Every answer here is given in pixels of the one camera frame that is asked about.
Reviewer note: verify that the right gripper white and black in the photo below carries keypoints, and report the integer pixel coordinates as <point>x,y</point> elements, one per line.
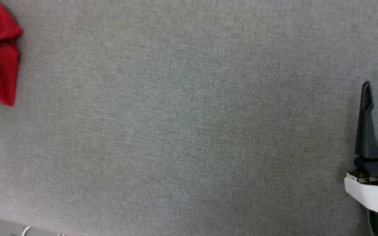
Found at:
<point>376,193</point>

